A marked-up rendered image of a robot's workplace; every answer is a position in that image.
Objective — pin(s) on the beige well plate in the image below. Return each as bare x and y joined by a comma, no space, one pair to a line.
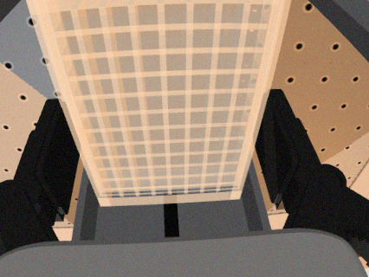
164,145

